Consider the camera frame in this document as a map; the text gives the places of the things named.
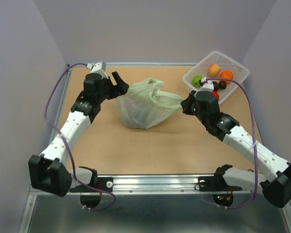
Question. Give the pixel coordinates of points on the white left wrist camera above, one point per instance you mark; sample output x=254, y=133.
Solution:
x=98, y=68

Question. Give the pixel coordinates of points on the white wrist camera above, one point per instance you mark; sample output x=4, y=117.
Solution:
x=98, y=68
x=207, y=85

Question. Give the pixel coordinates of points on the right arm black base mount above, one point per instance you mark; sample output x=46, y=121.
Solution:
x=214, y=184

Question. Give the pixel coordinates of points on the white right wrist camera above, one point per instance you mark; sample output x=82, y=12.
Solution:
x=207, y=85

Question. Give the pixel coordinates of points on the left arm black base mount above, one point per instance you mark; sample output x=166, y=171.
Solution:
x=102, y=183

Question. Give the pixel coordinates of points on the red tomato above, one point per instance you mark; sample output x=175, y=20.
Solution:
x=216, y=94

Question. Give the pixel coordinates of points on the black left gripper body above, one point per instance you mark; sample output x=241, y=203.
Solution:
x=107, y=85

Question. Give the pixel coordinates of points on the orange fruit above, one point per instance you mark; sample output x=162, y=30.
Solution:
x=227, y=76

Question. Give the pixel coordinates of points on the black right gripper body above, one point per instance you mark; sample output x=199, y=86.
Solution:
x=191, y=106

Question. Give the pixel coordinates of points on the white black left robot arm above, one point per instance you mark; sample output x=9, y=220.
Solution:
x=48, y=169

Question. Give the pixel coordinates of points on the green apple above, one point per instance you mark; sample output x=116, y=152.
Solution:
x=196, y=81

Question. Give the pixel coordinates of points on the peach fruit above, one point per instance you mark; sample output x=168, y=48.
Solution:
x=213, y=70

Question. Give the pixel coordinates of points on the pale green plastic bag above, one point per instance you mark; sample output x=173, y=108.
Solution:
x=146, y=105

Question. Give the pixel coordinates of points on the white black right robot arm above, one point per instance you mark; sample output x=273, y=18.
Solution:
x=273, y=179

